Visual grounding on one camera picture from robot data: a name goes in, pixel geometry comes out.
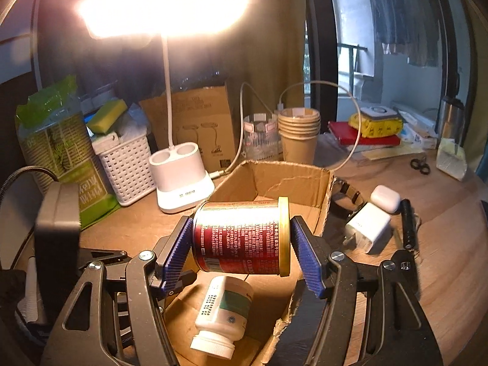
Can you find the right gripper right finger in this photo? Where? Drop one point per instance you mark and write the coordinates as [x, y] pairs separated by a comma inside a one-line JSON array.
[[312, 254]]

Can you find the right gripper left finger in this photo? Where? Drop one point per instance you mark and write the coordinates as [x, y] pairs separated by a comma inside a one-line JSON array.
[[171, 257]]

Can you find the cardboard box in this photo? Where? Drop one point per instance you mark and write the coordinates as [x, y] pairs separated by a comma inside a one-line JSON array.
[[271, 335]]

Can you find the red metal can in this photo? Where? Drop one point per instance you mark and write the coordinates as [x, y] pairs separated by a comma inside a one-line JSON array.
[[243, 237]]

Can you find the white power adapter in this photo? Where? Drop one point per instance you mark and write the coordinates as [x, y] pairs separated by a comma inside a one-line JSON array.
[[366, 227]]

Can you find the white pill bottle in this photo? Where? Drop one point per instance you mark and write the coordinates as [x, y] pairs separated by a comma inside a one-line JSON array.
[[222, 318]]

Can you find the white earbuds case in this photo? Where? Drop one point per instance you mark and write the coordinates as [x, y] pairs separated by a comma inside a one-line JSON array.
[[386, 199]]

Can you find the black mini flashlight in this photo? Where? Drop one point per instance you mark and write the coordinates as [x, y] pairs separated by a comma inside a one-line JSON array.
[[408, 225]]

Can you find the white plastic basket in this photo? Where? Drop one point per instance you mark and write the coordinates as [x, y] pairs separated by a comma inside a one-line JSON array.
[[126, 165]]

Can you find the stacked paper cups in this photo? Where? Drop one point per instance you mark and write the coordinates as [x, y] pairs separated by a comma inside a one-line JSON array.
[[299, 128]]

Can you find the black scissors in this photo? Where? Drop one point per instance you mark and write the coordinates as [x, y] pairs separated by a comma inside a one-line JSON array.
[[421, 164]]

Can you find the yellow wipes pack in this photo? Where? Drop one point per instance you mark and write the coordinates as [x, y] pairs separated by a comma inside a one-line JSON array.
[[372, 129]]

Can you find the yellow green sponge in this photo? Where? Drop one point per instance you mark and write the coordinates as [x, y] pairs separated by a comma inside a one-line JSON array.
[[106, 116]]

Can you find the brown lamp packaging box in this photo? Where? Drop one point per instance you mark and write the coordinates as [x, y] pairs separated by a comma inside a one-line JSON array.
[[203, 116]]

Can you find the clear plastic bag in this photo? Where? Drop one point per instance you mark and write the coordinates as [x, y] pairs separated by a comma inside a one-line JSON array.
[[451, 159]]

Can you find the steel thermos bottle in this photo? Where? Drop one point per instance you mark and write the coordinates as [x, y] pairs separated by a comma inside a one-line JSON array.
[[451, 119]]

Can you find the white desk lamp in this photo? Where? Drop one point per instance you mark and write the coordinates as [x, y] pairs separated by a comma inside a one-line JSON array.
[[181, 179]]

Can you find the wristwatch with leather strap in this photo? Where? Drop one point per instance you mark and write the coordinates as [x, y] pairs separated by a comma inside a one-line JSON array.
[[342, 187]]

